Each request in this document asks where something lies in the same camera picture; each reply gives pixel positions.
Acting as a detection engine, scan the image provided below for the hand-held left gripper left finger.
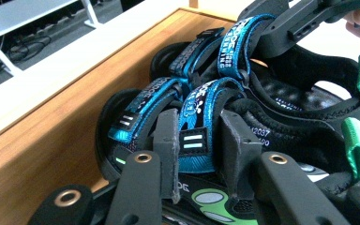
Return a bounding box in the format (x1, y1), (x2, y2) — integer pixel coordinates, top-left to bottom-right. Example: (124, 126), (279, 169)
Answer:
(152, 107), (182, 204)

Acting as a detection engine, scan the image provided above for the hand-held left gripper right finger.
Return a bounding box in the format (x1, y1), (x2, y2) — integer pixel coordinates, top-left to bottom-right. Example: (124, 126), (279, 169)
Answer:
(219, 109), (264, 201)

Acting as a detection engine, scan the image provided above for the black sandal with blue straps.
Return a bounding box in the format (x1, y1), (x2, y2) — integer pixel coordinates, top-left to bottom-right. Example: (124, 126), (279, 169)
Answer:
(94, 76), (360, 225)
(149, 12), (360, 126)

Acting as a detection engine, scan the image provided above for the wooden box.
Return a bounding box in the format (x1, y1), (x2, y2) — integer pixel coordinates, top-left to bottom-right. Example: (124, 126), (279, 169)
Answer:
(0, 7), (242, 225)

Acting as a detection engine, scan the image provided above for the white metal bench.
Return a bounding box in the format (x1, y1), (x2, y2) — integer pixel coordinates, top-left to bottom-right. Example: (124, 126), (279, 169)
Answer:
(0, 0), (103, 78)

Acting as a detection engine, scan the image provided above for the black cable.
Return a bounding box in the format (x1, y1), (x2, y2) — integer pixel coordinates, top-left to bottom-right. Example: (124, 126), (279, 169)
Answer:
(7, 33), (53, 63)

